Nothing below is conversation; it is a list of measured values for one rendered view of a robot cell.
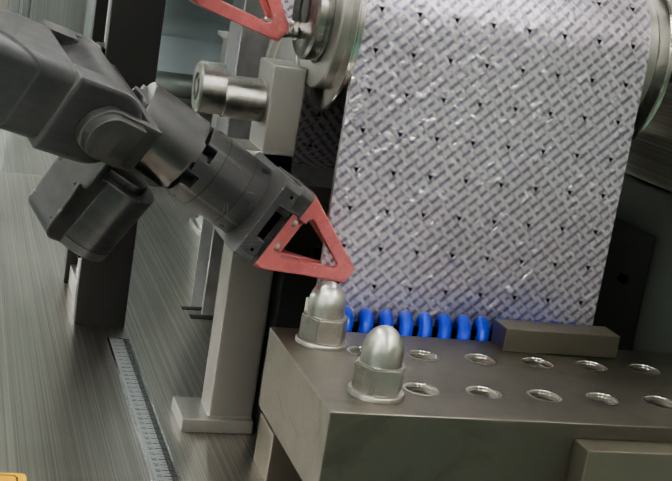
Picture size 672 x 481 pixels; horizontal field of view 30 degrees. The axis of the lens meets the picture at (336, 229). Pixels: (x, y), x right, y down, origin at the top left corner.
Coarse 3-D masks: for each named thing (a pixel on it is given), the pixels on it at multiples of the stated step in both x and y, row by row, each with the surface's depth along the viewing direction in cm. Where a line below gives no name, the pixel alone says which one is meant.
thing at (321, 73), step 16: (352, 0) 90; (336, 16) 91; (656, 16) 98; (336, 32) 91; (656, 32) 98; (336, 48) 91; (656, 48) 97; (304, 64) 98; (320, 64) 94; (336, 64) 92; (320, 80) 94
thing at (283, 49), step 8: (272, 40) 111; (280, 40) 110; (288, 40) 108; (272, 48) 111; (280, 48) 110; (288, 48) 108; (272, 56) 112; (280, 56) 110; (288, 56) 107; (296, 56) 103
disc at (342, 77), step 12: (360, 0) 89; (360, 12) 89; (360, 24) 89; (360, 36) 89; (348, 48) 90; (348, 60) 90; (348, 72) 90; (336, 84) 92; (312, 96) 98; (324, 96) 95; (336, 96) 92; (324, 108) 95
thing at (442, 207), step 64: (384, 128) 92; (448, 128) 94; (512, 128) 95; (576, 128) 96; (384, 192) 93; (448, 192) 95; (512, 192) 96; (576, 192) 98; (384, 256) 95; (448, 256) 96; (512, 256) 98; (576, 256) 99; (576, 320) 101
